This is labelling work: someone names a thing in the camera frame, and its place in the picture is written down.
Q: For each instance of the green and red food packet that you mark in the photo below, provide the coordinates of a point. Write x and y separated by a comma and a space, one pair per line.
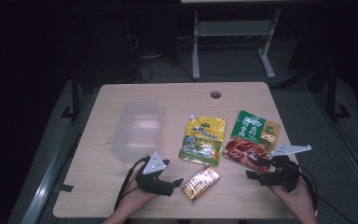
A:
248, 140

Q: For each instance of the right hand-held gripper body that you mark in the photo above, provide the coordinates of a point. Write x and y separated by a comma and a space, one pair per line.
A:
287, 174

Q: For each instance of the yellow spout pouch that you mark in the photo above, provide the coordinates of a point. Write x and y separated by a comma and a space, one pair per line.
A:
203, 140

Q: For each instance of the small red and gold box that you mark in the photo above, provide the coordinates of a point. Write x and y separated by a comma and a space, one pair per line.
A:
201, 183

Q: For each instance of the white metal table frame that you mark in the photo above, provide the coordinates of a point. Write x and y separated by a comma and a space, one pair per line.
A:
233, 28

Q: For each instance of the black metal stand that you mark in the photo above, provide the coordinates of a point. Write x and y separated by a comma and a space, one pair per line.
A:
332, 93
74, 96

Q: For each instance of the clear plastic container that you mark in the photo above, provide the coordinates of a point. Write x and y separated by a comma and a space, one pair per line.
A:
138, 130

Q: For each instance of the person's left hand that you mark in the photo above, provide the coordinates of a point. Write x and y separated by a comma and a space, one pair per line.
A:
136, 199

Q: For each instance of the person's right hand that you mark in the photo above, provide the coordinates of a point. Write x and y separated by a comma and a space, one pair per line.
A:
298, 200

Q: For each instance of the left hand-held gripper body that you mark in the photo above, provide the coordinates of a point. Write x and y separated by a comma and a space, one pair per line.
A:
150, 183

